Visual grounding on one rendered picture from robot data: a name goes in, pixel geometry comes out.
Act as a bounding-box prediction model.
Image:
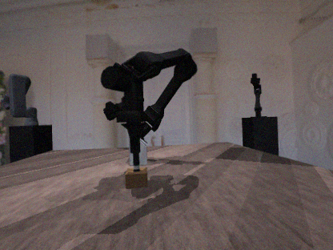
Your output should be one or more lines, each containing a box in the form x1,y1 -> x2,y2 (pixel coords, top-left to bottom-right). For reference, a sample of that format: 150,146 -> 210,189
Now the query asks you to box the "brown wooden block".
125,167 -> 147,188

